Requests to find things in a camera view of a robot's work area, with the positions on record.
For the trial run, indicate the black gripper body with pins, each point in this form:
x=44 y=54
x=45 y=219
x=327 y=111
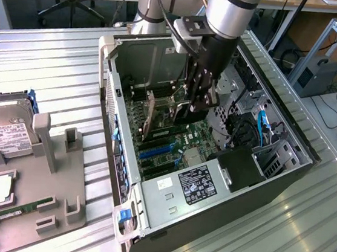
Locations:
x=219 y=52

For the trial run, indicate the green graphics card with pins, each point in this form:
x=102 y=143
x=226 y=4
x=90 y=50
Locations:
x=164 y=110

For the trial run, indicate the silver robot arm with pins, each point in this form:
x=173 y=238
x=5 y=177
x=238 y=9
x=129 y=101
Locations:
x=230 y=14

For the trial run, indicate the silver socket cover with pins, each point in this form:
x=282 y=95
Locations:
x=178 y=95

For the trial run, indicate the green motherboard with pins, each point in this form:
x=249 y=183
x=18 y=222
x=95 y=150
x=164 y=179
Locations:
x=207 y=136

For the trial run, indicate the silver drive cage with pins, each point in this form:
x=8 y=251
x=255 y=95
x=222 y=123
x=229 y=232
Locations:
x=245 y=95

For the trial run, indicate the black RAM slot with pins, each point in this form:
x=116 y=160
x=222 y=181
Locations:
x=138 y=93
x=139 y=87
x=138 y=96
x=139 y=90

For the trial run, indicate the black RAM stick with label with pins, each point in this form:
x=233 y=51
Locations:
x=160 y=134

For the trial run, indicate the silver chipset heatsink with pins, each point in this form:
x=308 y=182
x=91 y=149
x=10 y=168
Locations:
x=194 y=155

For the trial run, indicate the long black expansion slot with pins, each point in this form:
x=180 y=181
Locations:
x=155 y=145
x=161 y=165
x=163 y=172

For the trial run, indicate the blue expansion slot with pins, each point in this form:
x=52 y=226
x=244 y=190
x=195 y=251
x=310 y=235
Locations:
x=156 y=153

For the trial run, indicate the silver disk bay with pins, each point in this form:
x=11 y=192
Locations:
x=277 y=156

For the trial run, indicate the black slanted pole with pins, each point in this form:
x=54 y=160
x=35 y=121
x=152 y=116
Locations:
x=301 y=4

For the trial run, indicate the blue card retention latch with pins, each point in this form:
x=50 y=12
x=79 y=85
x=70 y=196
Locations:
x=114 y=133

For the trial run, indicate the grey power supply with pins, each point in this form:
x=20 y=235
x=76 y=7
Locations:
x=159 y=204

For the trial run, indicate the black open PC case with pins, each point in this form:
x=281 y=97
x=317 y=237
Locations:
x=237 y=219

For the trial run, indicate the blue case release latch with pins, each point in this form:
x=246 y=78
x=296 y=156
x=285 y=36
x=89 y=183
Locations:
x=123 y=216

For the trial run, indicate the blue disk caddy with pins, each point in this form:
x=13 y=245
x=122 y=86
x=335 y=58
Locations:
x=34 y=101

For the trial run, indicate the silver hard disk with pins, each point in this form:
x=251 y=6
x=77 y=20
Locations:
x=6 y=132

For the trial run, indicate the grey parts rack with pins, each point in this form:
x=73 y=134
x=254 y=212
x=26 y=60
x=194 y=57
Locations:
x=26 y=195

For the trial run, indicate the green RAM stick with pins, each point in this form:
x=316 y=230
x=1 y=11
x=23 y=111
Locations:
x=15 y=210

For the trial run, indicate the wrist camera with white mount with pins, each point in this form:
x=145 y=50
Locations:
x=193 y=25

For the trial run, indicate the black intrusion switch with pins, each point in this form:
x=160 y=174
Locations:
x=118 y=93

